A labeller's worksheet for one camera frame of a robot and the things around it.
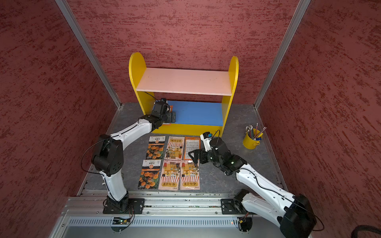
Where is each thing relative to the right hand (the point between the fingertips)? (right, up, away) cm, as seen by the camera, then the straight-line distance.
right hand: (195, 155), depth 77 cm
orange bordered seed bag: (-3, +2, +20) cm, 21 cm away
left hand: (-18, +21, +18) cm, 33 cm away
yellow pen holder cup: (+35, +4, +13) cm, 37 cm away
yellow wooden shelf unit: (+4, +37, +45) cm, 58 cm away
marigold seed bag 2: (-27, -14, +8) cm, 31 cm away
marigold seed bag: (-26, 0, +19) cm, 32 cm away
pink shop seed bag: (-13, 0, +19) cm, 23 cm away
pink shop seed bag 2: (-3, -14, +8) cm, 16 cm away
